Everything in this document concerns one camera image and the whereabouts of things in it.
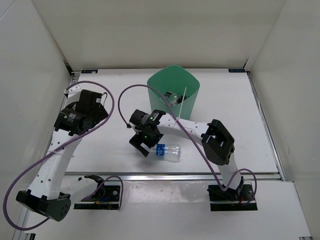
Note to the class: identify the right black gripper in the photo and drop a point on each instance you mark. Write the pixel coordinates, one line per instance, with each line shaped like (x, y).
(137, 143)

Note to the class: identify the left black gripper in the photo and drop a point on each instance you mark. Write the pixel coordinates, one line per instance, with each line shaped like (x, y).
(100, 114)

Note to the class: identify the clear bottle blue label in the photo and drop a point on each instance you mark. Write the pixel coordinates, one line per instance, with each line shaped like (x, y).
(167, 152)

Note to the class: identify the small bottle black label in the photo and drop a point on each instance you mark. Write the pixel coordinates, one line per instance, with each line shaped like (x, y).
(173, 98)

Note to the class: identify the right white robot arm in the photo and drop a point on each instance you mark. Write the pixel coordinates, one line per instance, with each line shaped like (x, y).
(215, 139)

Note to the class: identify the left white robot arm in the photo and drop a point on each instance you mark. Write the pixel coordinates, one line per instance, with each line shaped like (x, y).
(46, 195)

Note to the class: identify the green plastic bin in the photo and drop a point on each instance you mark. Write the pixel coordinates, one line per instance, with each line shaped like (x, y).
(179, 87)

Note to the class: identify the blue label strip left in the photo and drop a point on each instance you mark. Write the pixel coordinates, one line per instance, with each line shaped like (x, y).
(89, 71)

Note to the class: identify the blue label strip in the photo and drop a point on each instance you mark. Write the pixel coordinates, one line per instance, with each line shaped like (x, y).
(89, 71)
(236, 70)

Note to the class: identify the blue label strip right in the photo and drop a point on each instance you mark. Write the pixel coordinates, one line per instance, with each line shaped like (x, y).
(236, 70)

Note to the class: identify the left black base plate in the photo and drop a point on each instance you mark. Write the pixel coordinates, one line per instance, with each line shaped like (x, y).
(109, 194)

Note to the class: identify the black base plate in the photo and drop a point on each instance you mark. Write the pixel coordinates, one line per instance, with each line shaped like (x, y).
(230, 201)
(109, 194)

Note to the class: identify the aluminium rail front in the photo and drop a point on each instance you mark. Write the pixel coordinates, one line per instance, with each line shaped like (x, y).
(179, 176)

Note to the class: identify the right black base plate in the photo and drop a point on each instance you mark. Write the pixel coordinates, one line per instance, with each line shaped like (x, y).
(230, 201)

